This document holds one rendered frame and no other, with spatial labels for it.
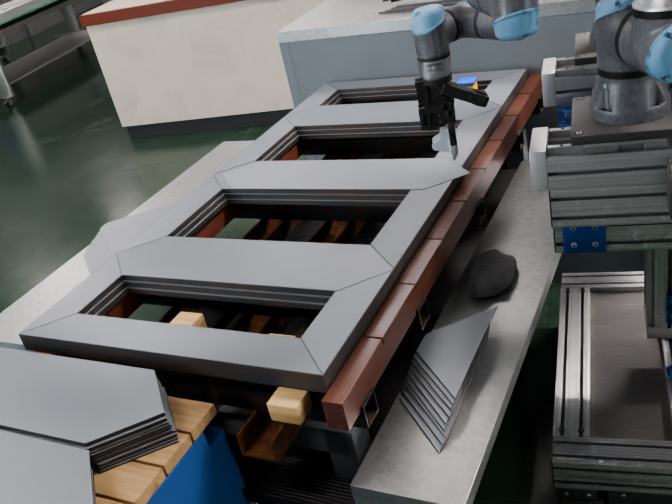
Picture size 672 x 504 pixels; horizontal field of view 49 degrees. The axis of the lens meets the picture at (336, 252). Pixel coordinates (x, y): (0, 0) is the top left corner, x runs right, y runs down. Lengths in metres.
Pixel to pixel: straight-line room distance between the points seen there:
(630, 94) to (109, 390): 1.12
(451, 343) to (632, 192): 0.48
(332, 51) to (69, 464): 1.91
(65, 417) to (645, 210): 1.19
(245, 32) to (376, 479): 4.10
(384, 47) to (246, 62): 2.54
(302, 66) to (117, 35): 2.84
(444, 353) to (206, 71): 4.07
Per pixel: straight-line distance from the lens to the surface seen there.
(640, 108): 1.55
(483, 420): 1.39
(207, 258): 1.74
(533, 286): 1.72
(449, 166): 1.92
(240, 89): 5.27
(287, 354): 1.34
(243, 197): 2.07
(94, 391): 1.45
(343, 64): 2.82
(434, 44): 1.72
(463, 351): 1.48
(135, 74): 5.61
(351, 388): 1.28
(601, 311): 2.45
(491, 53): 2.62
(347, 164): 2.05
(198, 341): 1.46
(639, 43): 1.42
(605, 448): 1.98
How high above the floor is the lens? 1.63
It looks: 28 degrees down
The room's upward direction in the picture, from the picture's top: 13 degrees counter-clockwise
